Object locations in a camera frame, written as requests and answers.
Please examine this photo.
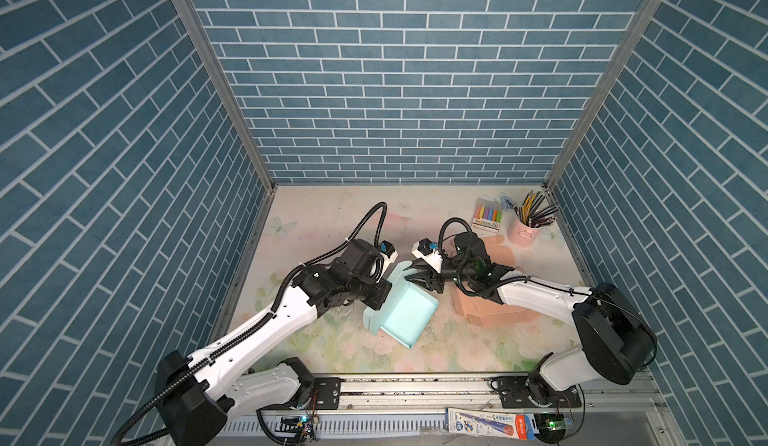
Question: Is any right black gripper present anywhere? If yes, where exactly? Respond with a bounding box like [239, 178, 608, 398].
[404, 255, 476, 293]

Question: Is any light blue paper box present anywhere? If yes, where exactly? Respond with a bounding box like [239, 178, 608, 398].
[363, 261, 439, 348]

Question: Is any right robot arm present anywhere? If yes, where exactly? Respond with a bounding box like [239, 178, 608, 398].
[407, 232, 658, 407]

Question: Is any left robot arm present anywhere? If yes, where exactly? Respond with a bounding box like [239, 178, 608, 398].
[111, 239, 397, 445]

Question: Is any pink flat paper box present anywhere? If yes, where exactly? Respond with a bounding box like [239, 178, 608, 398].
[450, 235, 541, 328]

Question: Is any box of coloured markers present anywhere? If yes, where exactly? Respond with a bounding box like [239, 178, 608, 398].
[470, 198, 503, 233]

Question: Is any pink pencil cup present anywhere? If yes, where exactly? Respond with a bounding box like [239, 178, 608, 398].
[507, 215, 540, 248]

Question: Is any coloured pencils bundle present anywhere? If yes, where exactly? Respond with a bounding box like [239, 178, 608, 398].
[513, 191, 559, 228]

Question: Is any white blue red package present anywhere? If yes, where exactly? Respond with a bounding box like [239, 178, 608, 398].
[446, 408, 539, 440]

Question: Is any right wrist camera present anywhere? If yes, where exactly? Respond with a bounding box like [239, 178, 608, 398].
[412, 238, 443, 270]

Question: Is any left black corrugated cable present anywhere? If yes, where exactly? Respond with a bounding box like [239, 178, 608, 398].
[109, 201, 390, 446]

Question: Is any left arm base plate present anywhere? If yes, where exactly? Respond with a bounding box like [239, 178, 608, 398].
[264, 377, 342, 411]

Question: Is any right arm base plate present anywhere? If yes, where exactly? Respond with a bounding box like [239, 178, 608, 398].
[489, 374, 583, 409]

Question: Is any aluminium front rail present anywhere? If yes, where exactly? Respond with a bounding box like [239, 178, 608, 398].
[212, 373, 684, 445]

